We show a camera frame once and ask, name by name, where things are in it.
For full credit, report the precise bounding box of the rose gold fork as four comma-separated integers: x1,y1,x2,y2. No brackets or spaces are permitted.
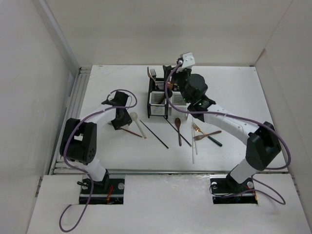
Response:
193,131,222,141

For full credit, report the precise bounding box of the black chopstick left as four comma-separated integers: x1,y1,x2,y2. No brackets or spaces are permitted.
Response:
139,120,169,149

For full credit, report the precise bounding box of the brown wooden spoon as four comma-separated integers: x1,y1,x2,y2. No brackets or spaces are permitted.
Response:
175,117,182,146

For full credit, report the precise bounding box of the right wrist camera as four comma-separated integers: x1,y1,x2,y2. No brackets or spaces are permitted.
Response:
176,52,195,73

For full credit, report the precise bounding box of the black round spoon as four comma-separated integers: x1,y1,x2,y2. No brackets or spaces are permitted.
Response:
158,94,166,105

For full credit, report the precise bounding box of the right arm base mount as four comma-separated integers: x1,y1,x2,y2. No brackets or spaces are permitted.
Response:
209,177,258,204

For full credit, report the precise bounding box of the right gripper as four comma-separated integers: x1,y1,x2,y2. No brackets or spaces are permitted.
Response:
162,65,192,104

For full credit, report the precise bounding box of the white chopstick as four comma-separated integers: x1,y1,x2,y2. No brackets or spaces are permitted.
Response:
191,122,195,165
192,117,198,155

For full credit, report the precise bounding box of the white chopstick right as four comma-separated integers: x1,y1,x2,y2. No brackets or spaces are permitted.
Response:
192,117,198,155

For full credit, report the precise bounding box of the black utensil rack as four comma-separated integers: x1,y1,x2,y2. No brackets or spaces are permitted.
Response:
147,78,169,119

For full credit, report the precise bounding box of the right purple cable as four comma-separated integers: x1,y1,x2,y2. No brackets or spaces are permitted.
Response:
164,63,292,205

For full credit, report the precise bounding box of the white utensil rack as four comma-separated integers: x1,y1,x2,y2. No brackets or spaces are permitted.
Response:
168,91,188,121

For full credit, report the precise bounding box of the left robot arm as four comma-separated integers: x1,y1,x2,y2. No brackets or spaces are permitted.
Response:
59,89,137,194

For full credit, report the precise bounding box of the copper knife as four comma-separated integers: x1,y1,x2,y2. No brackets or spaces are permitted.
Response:
121,128,143,138

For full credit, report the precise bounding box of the black chopstick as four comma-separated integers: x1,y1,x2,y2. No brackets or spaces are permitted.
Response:
163,117,192,147
139,120,169,149

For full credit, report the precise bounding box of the white chopstick left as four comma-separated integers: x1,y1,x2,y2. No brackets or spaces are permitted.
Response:
191,122,195,165

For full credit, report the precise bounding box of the aluminium rail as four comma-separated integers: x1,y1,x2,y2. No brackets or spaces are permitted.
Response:
107,169,291,176

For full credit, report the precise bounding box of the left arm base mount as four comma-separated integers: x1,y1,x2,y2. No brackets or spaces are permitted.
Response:
77,175,125,205

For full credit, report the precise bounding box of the copper round spoon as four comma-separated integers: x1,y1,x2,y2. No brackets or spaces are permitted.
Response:
167,82,174,92

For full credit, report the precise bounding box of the silver fork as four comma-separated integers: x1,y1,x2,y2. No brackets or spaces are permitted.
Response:
150,69,159,89

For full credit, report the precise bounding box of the black chopstick right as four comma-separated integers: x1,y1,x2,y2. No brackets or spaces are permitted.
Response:
163,117,192,147

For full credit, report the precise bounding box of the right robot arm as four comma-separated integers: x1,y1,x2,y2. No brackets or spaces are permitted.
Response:
164,63,282,192

